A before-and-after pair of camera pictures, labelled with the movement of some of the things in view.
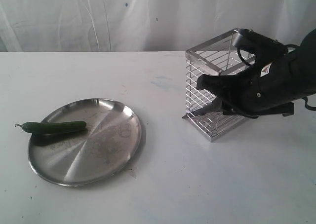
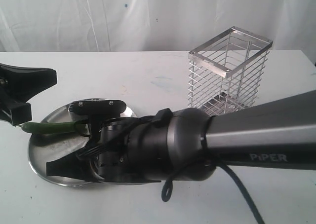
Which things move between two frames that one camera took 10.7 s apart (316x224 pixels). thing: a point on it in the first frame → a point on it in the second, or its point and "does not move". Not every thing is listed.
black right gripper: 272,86 → 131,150
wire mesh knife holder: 219,55 does not move
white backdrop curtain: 148,19 does not move
